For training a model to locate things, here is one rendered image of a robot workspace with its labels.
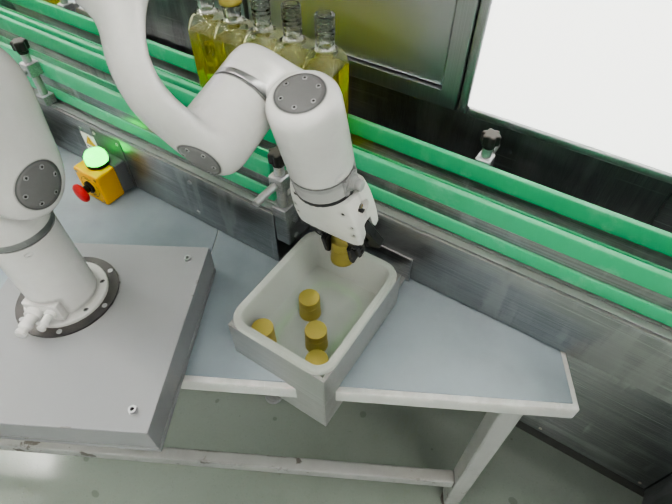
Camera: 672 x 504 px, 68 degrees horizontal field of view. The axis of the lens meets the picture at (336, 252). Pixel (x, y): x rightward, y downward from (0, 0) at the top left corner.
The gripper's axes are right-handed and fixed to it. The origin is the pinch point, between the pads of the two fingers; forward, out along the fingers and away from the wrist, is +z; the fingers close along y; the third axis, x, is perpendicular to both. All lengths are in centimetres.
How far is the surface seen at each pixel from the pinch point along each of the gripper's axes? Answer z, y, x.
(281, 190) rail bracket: -2.1, 11.9, -2.5
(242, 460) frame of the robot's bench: 65, 17, 37
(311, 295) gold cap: 9.7, 3.4, 6.5
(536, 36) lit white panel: -11.7, -12.0, -34.5
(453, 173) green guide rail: 5.1, -7.4, -20.8
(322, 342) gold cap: 9.8, -2.1, 12.1
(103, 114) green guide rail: 3, 57, -4
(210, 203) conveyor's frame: 10.2, 30.0, 0.0
